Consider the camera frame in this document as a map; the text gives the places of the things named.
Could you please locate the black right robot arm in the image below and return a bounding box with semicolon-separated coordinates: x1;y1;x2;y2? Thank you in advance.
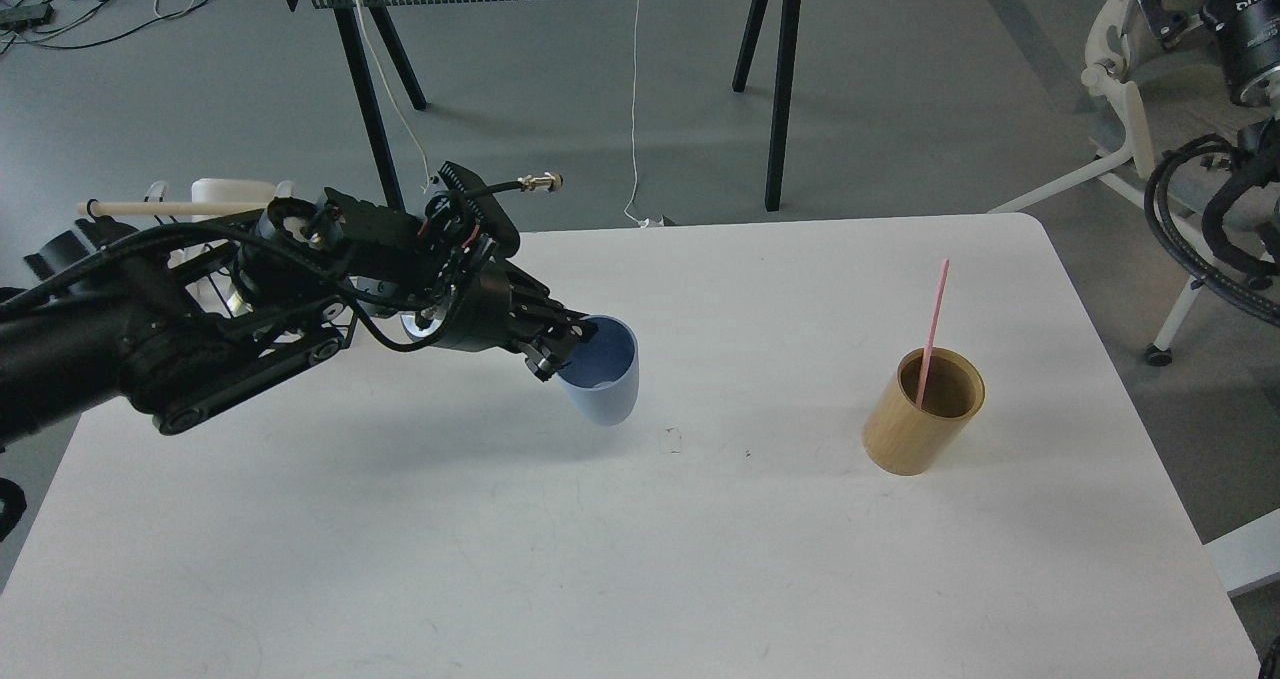
1135;0;1279;325

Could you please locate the black wire dish rack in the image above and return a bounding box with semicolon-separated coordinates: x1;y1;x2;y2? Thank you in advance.
3;192;328;360

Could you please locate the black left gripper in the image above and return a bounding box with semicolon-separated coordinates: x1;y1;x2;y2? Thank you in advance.
404;161;598;382

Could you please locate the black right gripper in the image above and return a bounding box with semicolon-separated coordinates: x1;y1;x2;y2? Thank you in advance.
1135;0;1279;108

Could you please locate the blue plastic cup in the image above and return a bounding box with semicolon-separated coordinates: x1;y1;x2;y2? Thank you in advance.
556;315;640;427

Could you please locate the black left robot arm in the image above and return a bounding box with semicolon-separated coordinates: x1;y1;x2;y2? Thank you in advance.
1;161;598;446

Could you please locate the bamboo cylinder holder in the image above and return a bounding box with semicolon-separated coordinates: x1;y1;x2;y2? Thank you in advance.
861;348;986;477

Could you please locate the white thin hanging cord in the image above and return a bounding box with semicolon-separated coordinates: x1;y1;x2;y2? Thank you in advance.
625;0;666;229

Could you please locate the white hanging cable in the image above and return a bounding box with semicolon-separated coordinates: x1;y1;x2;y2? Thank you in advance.
346;0;435;199

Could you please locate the pink chopstick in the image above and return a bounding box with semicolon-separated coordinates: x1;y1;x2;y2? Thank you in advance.
914;258;951;410

